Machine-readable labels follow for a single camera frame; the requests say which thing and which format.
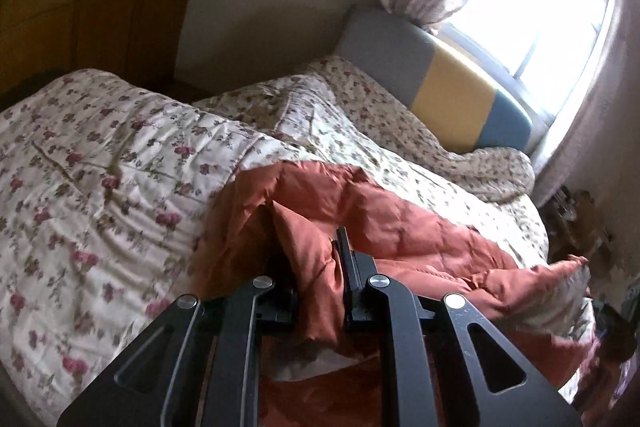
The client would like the window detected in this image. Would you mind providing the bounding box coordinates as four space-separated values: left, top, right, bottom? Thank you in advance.
439 0 618 118

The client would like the orange down jacket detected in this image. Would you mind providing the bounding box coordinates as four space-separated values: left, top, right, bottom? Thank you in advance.
195 161 594 426

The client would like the floral quilt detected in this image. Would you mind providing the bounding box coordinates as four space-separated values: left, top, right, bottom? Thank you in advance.
1 69 596 426

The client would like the right pink curtain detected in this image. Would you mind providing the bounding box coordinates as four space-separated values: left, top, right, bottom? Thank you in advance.
532 0 637 206

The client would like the cluttered bedside table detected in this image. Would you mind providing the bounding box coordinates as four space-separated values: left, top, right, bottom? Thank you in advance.
541 185 640 408

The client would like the floral pillow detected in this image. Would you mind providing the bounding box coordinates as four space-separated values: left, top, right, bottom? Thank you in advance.
298 55 535 204

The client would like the grey yellow teal headboard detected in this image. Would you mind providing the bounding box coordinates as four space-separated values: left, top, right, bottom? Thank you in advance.
335 6 533 153

